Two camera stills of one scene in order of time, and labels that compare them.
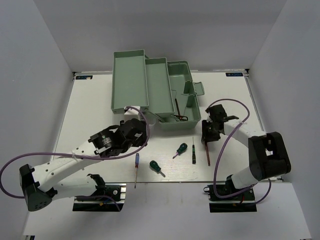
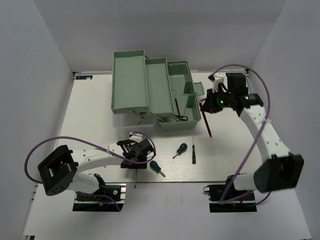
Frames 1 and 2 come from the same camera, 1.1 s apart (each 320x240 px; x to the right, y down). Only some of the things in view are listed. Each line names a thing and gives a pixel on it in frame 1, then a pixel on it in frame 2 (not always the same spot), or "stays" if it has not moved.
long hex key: (179, 115) stays
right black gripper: (206, 136) to (209, 105)
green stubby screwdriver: (155, 165) stays
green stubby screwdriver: (181, 149) stays
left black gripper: (142, 140) to (134, 165)
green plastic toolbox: (166, 87) stays
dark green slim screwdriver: (193, 153) stays
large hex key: (207, 153) to (200, 104)
